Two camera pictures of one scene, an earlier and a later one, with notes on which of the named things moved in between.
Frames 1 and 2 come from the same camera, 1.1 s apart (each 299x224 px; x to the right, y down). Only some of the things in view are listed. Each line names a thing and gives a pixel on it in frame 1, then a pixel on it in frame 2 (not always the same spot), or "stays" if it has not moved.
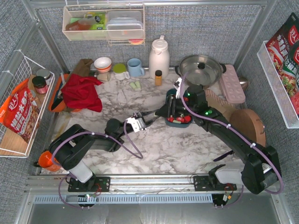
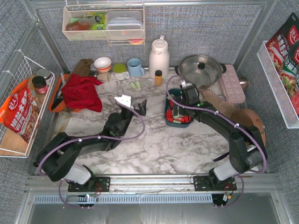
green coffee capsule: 176,121 stays
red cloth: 80,92 stays
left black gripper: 145,119 → 134,109
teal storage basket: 172,91 stays
